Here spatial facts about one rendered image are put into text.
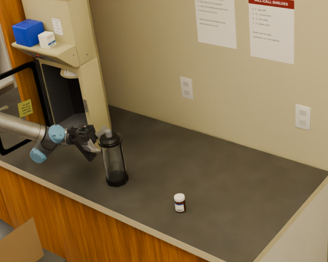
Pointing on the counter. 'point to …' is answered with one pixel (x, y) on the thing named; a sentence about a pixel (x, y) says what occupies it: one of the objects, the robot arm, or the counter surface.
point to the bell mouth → (68, 74)
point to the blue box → (27, 32)
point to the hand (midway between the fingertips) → (110, 143)
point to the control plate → (40, 56)
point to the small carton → (47, 39)
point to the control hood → (54, 53)
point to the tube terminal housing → (86, 40)
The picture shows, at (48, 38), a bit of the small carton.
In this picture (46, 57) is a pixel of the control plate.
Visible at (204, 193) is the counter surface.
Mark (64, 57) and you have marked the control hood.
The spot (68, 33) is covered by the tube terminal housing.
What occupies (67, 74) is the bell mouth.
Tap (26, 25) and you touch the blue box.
